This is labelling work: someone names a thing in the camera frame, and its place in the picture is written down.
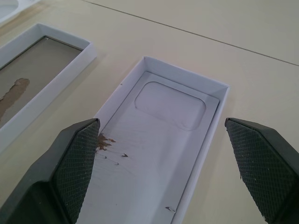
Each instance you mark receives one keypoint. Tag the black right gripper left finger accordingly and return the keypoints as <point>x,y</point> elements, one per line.
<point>58,177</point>

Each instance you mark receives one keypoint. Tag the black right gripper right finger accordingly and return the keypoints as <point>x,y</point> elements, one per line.
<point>264,168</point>

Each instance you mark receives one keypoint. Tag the orange phone box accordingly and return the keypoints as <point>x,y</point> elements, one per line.
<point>151,163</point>

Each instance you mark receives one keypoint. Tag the white phone box base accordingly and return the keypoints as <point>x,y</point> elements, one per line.
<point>46,95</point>

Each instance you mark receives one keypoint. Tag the white rounded object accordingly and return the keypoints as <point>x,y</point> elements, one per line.
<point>7,8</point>

